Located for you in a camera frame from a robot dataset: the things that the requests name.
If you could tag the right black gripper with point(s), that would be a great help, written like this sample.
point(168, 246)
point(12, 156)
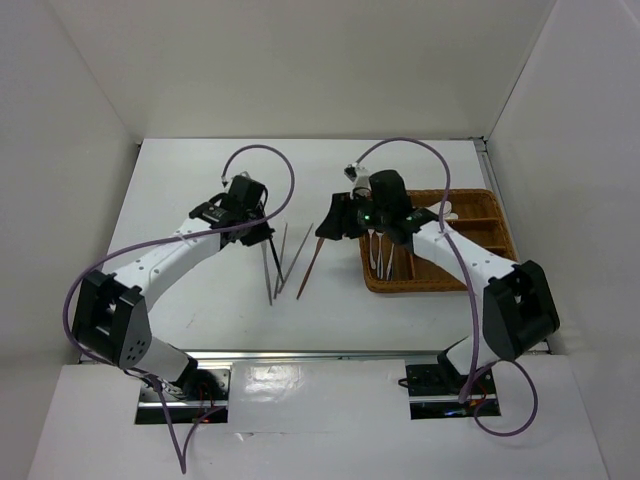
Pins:
point(340, 218)

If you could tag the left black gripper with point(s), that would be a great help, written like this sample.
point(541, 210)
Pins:
point(262, 234)

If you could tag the silver knife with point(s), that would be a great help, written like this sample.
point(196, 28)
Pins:
point(266, 272)

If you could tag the small silver fork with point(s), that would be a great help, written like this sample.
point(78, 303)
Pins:
point(373, 258)

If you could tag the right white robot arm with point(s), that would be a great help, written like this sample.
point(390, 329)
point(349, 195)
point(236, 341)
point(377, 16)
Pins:
point(511, 304)

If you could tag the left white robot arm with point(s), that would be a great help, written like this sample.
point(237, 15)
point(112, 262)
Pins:
point(112, 312)

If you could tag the silver chopstick left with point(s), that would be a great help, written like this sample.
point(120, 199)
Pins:
point(281, 252)

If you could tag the silver chopstick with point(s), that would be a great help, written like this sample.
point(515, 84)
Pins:
point(281, 252)
point(295, 258)

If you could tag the silver chopstick right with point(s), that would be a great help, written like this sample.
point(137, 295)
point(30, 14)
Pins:
point(295, 258)

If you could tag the wicker divided tray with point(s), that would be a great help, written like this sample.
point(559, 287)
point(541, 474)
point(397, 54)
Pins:
point(480, 220)

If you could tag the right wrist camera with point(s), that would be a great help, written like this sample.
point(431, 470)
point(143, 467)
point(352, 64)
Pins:
point(359, 178)

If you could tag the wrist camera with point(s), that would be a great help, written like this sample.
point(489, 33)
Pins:
point(226, 182)
point(359, 178)

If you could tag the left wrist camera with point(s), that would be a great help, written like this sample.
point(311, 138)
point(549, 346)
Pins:
point(226, 182)

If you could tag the aluminium table rail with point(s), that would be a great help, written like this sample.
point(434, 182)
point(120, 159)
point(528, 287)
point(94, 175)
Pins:
point(309, 355)

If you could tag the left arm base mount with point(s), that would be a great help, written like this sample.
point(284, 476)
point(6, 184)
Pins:
point(203, 399)

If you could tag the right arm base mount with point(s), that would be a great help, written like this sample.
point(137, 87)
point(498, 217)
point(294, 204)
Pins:
point(431, 397)

